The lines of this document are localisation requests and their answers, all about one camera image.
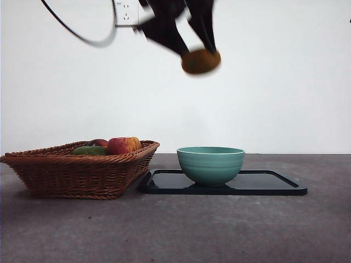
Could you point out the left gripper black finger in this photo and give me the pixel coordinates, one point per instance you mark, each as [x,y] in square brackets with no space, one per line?
[167,33]
[205,24]

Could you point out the orange brown kiwi fruit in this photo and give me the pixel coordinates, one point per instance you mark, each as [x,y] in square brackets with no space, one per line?
[201,63]

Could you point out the teal ribbed bowl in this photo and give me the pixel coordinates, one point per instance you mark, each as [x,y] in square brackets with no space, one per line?
[211,170]

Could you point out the red yellow apple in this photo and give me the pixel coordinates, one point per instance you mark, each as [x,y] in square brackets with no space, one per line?
[122,145]

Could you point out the dark red round fruit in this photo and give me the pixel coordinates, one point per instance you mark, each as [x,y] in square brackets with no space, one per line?
[97,142]

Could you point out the green oval fruit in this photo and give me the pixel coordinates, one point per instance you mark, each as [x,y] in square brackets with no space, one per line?
[89,151]

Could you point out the black rectangular tray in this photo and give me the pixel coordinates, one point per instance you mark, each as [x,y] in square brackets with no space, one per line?
[164,183]

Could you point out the brown wicker basket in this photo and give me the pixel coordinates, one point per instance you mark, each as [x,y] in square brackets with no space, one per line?
[71,178]

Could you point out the white wall power socket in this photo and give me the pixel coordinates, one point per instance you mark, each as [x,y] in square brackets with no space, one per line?
[126,16]

